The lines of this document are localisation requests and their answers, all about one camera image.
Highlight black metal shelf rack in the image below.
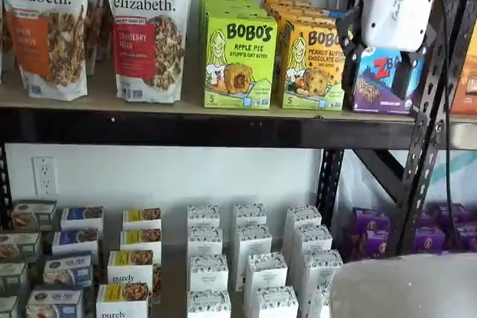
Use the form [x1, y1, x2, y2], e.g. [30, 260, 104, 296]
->
[0, 0, 465, 259]

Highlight blue label oatmeal box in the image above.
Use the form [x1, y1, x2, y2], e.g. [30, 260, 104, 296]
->
[60, 205, 105, 232]
[25, 288, 85, 318]
[42, 252, 94, 290]
[51, 226, 100, 256]

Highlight orange snack box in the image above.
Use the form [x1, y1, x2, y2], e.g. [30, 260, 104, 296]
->
[449, 45, 477, 126]

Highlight white patterned small boxes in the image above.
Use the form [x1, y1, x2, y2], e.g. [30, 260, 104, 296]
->
[0, 198, 338, 318]

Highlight wooden shelf board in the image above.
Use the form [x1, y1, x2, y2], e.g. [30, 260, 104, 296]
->
[0, 49, 418, 122]

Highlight Purely Elizabeth bag orange label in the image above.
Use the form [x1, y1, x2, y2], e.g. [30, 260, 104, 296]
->
[0, 0, 89, 102]

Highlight green Bobo's apple pie box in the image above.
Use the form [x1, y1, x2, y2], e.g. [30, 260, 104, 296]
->
[203, 11, 279, 109]
[203, 5, 269, 20]
[200, 0, 261, 10]

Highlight blue purple Zbar box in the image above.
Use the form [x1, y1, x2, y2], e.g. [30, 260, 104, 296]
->
[326, 7, 356, 21]
[351, 45, 425, 116]

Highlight white wall power outlet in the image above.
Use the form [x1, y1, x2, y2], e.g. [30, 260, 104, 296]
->
[31, 155, 59, 197]

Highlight white granola bag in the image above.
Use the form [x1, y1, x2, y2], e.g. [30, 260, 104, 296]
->
[85, 0, 113, 75]

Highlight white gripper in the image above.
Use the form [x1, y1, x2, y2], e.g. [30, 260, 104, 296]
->
[336, 0, 438, 99]

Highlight purple snack box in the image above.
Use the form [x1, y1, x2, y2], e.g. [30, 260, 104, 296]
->
[342, 230, 391, 264]
[411, 225, 447, 256]
[455, 222, 477, 253]
[434, 202, 472, 228]
[351, 208, 391, 239]

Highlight yellow label Purely Elizabeth box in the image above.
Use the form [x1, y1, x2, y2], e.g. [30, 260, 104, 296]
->
[121, 207, 162, 231]
[107, 249, 162, 305]
[95, 282, 152, 318]
[119, 227, 162, 254]

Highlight Purely Elizabeth bag red label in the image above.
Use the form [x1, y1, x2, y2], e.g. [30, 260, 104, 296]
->
[103, 0, 192, 104]

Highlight white plastic sheet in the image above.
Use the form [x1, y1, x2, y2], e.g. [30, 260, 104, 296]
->
[341, 148, 477, 218]

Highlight green label oatmeal box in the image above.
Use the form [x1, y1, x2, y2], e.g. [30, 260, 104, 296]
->
[10, 199, 58, 232]
[0, 261, 30, 296]
[0, 294, 20, 318]
[0, 231, 42, 264]

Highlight white floral Organic Pantry box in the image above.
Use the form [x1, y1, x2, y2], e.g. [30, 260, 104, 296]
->
[308, 283, 333, 318]
[249, 285, 300, 318]
[285, 204, 323, 255]
[189, 253, 230, 293]
[230, 223, 274, 292]
[185, 290, 233, 318]
[187, 225, 224, 258]
[233, 203, 268, 228]
[243, 252, 288, 293]
[291, 223, 334, 259]
[298, 249, 344, 296]
[186, 204, 221, 229]

